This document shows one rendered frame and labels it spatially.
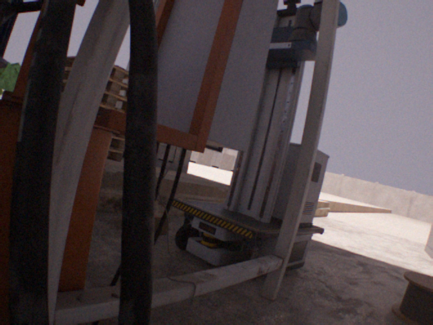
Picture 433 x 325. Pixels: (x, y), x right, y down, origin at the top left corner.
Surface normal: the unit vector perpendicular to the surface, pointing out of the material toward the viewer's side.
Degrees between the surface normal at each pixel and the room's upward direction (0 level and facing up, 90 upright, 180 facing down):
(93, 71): 93
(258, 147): 90
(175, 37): 90
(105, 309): 90
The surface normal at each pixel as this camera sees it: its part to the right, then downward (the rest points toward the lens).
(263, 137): -0.67, -0.16
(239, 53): 0.75, 0.19
